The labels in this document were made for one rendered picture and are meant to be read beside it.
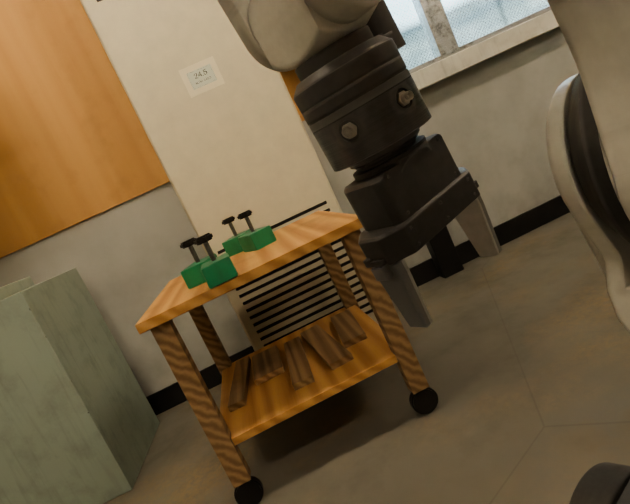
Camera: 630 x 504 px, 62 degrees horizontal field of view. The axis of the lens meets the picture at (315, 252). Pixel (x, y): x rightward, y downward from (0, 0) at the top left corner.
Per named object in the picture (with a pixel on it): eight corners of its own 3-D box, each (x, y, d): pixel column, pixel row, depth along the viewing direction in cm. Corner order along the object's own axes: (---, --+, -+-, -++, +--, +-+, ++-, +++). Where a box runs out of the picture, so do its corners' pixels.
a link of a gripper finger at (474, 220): (503, 254, 46) (473, 193, 45) (475, 257, 49) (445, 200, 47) (512, 244, 47) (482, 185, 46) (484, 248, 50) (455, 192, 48)
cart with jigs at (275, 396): (237, 412, 186) (154, 251, 176) (378, 340, 192) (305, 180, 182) (239, 523, 122) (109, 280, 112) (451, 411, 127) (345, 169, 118)
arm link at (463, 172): (424, 263, 36) (340, 109, 34) (345, 271, 44) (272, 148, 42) (515, 178, 42) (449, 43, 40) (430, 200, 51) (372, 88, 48)
